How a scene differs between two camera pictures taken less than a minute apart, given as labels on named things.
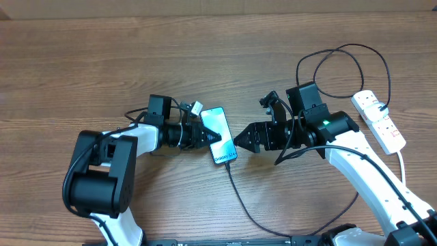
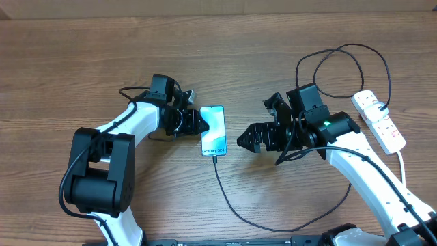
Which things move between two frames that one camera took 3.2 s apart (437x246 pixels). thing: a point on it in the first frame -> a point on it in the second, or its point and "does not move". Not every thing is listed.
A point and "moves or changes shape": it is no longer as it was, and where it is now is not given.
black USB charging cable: x=257 y=223 -> x=330 y=51
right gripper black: x=270 y=143 does not move
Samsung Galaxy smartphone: x=224 y=149 moves or changes shape
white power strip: x=385 y=131 does not move
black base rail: x=304 y=240 does not move
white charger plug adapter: x=372 y=112 does not move
